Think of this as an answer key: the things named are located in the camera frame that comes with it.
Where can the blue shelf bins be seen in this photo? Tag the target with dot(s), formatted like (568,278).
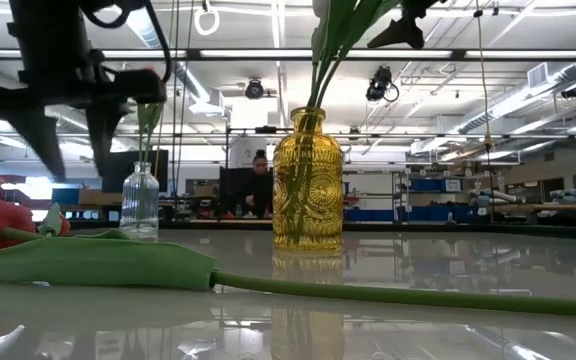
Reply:
(428,185)

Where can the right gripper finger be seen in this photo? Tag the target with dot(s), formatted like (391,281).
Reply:
(403,32)

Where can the pink artificial tulip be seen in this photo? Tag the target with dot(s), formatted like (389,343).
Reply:
(143,117)

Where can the round black ceiling camera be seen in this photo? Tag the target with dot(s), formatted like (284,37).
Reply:
(254,89)

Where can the yellow embossed glass vase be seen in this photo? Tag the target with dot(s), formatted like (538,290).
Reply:
(325,195)

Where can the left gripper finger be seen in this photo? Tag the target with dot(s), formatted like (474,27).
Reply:
(40,135)
(104,130)

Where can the row of blue bins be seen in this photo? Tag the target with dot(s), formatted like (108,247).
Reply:
(418,214)

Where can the blue box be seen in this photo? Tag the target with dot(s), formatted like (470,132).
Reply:
(65,196)

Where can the thin black frame crossbar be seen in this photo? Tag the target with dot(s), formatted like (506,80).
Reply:
(418,135)

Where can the person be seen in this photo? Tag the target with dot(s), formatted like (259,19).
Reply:
(260,190)

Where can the black ceiling speaker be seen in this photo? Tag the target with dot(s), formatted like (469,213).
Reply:
(573,91)

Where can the clear ribbed glass bottle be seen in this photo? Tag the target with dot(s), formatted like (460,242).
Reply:
(139,210)

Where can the cardboard box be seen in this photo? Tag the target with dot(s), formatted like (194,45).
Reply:
(98,196)

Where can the silver ventilation duct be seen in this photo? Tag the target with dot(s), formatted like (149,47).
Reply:
(518,102)

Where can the black monitor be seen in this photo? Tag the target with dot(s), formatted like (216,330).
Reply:
(230,185)
(125,170)

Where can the black rail with light strips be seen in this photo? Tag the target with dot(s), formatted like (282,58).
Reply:
(455,54)

